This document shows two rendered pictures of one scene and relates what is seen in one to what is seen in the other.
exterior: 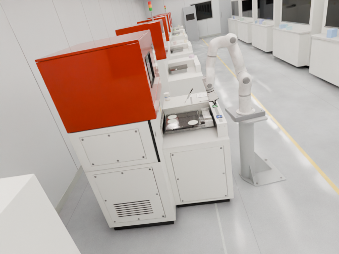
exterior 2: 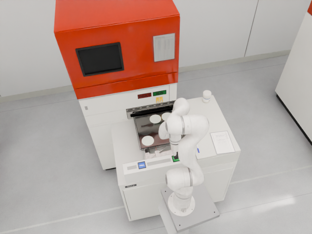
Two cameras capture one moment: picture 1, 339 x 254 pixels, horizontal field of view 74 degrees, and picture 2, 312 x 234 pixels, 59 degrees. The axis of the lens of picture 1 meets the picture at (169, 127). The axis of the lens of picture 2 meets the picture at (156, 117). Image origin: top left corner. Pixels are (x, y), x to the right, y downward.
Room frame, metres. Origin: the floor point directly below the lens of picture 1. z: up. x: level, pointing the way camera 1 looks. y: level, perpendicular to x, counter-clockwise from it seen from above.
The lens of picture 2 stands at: (1.76, -1.55, 2.73)
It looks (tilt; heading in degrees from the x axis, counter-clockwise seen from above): 49 degrees down; 74
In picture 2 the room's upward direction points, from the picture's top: 3 degrees counter-clockwise
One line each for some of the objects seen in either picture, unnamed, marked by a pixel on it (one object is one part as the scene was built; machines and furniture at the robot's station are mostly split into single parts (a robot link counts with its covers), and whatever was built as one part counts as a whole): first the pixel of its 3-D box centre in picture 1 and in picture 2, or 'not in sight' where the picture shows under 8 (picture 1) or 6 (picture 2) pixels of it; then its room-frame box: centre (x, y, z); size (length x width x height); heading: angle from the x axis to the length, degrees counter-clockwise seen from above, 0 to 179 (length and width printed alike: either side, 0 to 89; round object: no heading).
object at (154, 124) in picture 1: (158, 120); (130, 103); (2.02, 0.09, 1.02); 0.82 x 0.03 x 0.40; 173
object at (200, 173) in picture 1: (197, 151); (170, 166); (2.25, -0.26, 0.41); 0.97 x 0.64 x 0.82; 173
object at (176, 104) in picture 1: (189, 104); (205, 129); (2.55, -0.29, 0.89); 0.62 x 0.35 x 0.14; 83
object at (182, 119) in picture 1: (182, 119); (158, 128); (2.18, -0.15, 0.90); 0.34 x 0.34 x 0.01; 83
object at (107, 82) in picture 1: (112, 76); (118, 33); (2.05, 0.40, 1.52); 0.81 x 0.75 x 0.59; 173
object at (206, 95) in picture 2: (167, 96); (206, 96); (2.67, -0.05, 1.01); 0.07 x 0.07 x 0.10
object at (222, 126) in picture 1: (217, 117); (159, 166); (2.07, -0.50, 0.89); 0.55 x 0.09 x 0.14; 173
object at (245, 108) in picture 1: (244, 103); (182, 197); (2.13, -0.82, 0.96); 0.19 x 0.19 x 0.18
